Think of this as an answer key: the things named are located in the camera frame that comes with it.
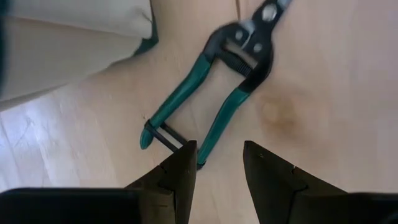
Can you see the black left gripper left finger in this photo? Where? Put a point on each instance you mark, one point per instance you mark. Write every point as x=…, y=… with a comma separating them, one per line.
x=177, y=180

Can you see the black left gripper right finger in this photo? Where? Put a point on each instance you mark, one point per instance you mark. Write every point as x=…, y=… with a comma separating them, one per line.
x=270, y=180

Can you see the beige gardening bag green trim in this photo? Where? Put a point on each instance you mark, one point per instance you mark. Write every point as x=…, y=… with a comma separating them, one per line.
x=62, y=46

